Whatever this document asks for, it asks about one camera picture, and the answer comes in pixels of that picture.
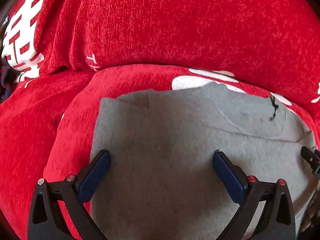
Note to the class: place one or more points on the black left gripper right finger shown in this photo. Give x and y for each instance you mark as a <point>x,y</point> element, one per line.
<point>277,220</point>

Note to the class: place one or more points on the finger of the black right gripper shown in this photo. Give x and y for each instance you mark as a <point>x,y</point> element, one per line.
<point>312,158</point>

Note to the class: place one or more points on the grey knit sweater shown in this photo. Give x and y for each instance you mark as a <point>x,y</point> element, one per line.
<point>162,185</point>

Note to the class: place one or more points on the person's right hand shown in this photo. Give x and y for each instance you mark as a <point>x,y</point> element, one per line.
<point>311,214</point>

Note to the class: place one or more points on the red wedding quilt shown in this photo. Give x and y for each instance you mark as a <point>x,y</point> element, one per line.
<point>273,44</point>

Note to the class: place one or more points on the red folded wedding blanket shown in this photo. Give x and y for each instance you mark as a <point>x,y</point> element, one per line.
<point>47,123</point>

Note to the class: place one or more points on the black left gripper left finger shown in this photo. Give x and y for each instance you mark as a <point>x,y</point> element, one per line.
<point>46,220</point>

